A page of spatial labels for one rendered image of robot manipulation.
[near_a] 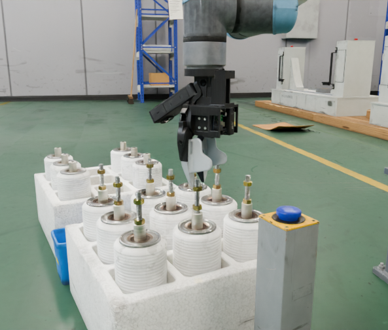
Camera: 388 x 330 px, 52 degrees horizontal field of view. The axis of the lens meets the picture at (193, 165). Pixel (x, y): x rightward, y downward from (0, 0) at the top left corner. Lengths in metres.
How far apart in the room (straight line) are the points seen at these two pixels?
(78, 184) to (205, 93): 0.62
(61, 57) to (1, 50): 0.91
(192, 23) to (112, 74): 6.47
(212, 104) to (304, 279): 0.33
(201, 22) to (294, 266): 0.42
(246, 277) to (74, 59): 6.55
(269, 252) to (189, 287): 0.16
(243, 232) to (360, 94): 3.59
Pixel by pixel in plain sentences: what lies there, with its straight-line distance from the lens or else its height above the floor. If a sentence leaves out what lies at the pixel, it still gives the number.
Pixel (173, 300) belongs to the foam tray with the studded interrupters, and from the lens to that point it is 0.73.
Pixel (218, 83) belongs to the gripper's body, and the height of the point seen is 0.53.
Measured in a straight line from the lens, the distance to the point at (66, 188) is 1.22.
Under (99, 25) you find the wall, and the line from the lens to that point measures 7.17.
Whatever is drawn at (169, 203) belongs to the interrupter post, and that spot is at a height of 0.27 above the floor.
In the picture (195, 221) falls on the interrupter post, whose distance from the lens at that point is 0.77.
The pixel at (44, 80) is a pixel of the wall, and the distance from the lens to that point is 7.21.
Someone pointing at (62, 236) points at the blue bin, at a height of 0.10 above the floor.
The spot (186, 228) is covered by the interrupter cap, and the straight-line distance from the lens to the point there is 0.77.
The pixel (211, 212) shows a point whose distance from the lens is 0.90.
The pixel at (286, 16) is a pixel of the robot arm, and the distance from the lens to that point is 0.73.
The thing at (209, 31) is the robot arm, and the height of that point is 0.61.
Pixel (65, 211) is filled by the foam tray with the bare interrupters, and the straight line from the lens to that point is 1.20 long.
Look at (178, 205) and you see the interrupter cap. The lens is 0.90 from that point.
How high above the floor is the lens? 0.55
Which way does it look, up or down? 14 degrees down
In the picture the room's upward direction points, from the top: straight up
